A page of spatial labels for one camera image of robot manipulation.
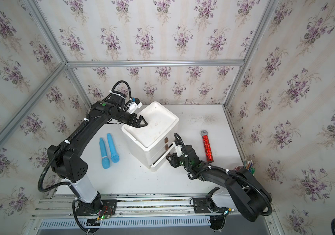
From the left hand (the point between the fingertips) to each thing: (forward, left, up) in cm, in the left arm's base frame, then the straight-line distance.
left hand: (141, 122), depth 81 cm
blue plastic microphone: (-15, +22, -20) cm, 33 cm away
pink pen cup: (-21, -52, -11) cm, 58 cm away
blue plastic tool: (-12, +17, -20) cm, 29 cm away
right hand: (-12, -18, -17) cm, 27 cm away
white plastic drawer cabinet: (-13, -5, +1) cm, 14 cm away
